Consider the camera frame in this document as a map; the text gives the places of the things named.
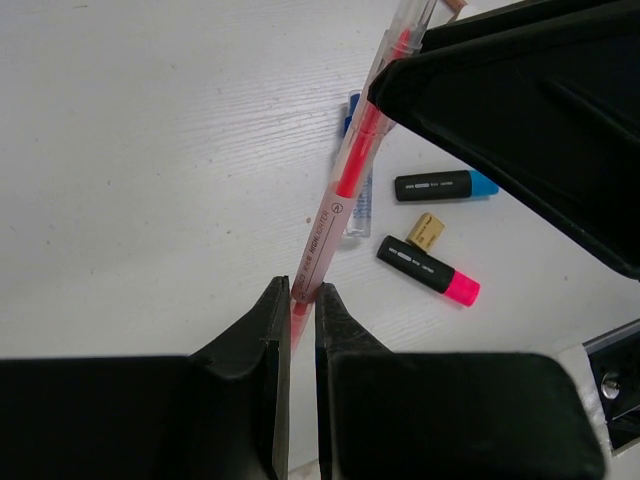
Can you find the red slim highlighter pen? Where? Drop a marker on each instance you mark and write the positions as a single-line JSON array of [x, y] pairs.
[[353, 163]]

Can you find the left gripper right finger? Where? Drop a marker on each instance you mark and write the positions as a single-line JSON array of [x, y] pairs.
[[474, 415]]

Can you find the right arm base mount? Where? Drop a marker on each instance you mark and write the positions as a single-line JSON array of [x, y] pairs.
[[614, 363]]

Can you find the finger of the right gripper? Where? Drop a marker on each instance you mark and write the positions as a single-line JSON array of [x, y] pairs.
[[542, 97]]

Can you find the pink slim highlighter pen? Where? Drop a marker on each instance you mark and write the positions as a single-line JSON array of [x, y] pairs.
[[456, 5]]

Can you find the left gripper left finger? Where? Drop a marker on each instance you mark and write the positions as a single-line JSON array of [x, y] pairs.
[[219, 413]]

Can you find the black highlighter pink cap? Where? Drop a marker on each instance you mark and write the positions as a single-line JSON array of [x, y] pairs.
[[429, 271]]

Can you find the clear bottle blue cap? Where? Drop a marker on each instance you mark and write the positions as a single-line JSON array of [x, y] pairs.
[[359, 223]]

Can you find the black highlighter blue cap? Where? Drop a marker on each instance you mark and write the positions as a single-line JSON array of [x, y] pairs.
[[445, 185]]

